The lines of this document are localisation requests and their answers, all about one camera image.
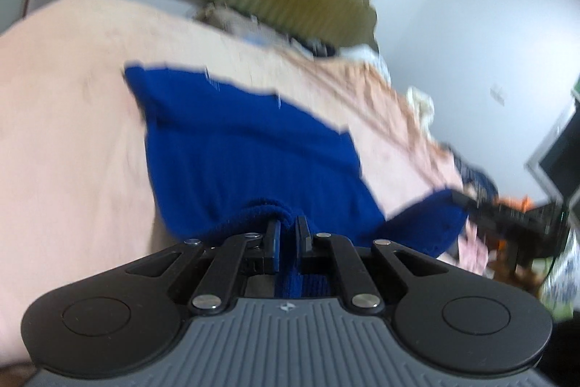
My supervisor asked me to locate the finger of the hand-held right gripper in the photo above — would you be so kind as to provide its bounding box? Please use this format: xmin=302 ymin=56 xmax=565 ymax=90
xmin=451 ymin=188 xmax=483 ymax=213

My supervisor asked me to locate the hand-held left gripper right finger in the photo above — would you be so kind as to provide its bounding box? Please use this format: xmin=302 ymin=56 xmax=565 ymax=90
xmin=294 ymin=217 xmax=436 ymax=316

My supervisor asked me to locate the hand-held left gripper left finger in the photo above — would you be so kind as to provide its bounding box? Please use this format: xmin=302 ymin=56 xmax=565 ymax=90
xmin=124 ymin=218 xmax=284 ymax=317

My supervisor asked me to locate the blue beaded sweater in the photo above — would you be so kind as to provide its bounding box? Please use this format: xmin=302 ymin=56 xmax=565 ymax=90
xmin=122 ymin=61 xmax=471 ymax=301

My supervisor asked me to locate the dark flat screen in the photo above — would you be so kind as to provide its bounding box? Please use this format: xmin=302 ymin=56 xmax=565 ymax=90
xmin=525 ymin=94 xmax=580 ymax=209

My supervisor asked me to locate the black cloth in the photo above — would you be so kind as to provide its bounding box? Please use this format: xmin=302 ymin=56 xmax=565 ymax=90
xmin=285 ymin=31 xmax=338 ymax=59

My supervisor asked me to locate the pink bed blanket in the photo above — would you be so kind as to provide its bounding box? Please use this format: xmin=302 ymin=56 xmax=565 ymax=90
xmin=0 ymin=0 xmax=490 ymax=367

